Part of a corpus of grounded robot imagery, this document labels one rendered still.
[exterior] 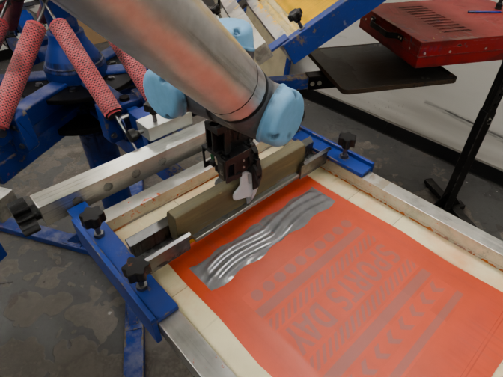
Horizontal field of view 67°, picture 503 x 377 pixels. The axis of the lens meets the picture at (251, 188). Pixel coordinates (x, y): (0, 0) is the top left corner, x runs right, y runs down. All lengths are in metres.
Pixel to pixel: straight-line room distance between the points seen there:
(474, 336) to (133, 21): 0.68
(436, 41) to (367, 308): 0.99
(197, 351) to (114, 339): 1.24
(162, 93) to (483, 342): 0.63
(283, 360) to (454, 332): 0.29
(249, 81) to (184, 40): 0.11
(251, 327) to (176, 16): 0.51
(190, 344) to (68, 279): 1.53
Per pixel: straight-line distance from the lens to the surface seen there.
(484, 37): 1.58
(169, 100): 0.53
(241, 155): 0.69
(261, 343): 0.66
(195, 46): 0.34
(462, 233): 0.86
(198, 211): 0.72
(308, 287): 0.72
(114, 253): 0.75
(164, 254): 0.72
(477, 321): 0.78
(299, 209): 0.85
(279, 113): 0.44
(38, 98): 1.31
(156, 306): 0.66
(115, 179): 0.87
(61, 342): 1.91
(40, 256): 2.28
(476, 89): 2.68
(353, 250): 0.80
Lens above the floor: 1.54
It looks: 40 degrees down
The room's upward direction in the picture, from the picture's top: straight up
